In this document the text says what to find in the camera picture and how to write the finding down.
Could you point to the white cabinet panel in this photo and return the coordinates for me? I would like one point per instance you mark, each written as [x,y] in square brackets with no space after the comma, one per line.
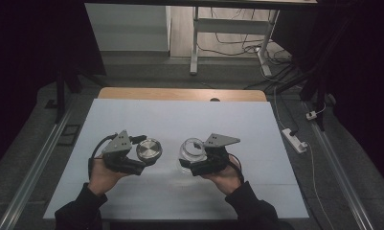
[129,28]

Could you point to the white power strip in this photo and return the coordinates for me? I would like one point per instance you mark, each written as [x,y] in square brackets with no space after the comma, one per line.
[293,140]

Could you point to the black metal stand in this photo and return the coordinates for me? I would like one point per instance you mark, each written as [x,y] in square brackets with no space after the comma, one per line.
[60,96]

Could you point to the person's left hand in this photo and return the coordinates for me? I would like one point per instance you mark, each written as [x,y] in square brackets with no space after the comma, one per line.
[100,179]

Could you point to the person's right hand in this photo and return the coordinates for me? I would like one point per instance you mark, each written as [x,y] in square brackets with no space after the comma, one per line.
[229,180]

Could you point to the aluminium floor rail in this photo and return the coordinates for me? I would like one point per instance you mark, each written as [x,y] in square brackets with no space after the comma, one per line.
[33,169]
[339,169]

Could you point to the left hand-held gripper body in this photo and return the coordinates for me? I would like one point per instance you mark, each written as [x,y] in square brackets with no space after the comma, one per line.
[119,147]

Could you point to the black rectangular floor frame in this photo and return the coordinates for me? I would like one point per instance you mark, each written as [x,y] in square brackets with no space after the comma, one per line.
[70,135]

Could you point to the small white adapter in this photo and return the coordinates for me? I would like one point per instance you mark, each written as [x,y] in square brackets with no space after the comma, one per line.
[311,115]

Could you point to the white table cover board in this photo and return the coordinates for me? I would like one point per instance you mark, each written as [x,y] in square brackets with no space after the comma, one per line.
[173,121]

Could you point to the black curtain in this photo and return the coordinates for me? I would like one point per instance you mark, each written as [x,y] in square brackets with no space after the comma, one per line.
[355,64]
[27,64]

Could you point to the white metal desk frame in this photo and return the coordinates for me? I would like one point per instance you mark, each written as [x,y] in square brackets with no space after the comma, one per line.
[231,25]

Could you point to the wooden table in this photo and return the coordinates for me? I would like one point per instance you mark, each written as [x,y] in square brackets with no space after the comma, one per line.
[180,94]

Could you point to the clear glass jar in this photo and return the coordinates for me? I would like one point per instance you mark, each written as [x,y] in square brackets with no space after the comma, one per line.
[189,155]

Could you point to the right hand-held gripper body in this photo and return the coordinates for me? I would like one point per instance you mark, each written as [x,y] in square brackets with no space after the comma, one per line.
[216,158]

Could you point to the round metal jar lid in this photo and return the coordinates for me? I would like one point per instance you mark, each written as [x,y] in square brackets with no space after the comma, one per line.
[149,149]

